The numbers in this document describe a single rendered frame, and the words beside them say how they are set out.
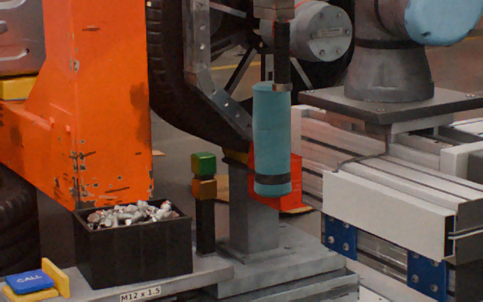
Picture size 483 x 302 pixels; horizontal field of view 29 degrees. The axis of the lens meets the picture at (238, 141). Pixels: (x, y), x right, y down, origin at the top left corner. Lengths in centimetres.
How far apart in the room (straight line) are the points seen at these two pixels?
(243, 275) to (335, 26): 69
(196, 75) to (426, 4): 87
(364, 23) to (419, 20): 18
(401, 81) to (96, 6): 64
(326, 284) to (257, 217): 25
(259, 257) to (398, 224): 118
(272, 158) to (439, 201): 88
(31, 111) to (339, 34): 73
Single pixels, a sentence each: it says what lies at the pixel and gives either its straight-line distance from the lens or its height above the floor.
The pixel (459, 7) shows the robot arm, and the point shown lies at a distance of 144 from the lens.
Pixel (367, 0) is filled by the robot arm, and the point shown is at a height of 98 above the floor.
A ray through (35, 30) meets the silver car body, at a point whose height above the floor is 85.
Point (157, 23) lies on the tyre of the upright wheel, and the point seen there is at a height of 88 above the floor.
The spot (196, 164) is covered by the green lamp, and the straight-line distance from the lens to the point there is 186.
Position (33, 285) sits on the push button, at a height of 48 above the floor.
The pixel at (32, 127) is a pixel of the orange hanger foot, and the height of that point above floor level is 66.
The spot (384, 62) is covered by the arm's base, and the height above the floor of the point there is 88.
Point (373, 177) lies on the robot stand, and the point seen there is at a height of 73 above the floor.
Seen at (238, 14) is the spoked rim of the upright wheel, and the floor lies 88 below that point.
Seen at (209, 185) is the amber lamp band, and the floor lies 60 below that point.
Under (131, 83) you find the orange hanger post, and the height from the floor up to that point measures 79.
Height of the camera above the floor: 113
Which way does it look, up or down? 14 degrees down
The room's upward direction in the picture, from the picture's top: 1 degrees counter-clockwise
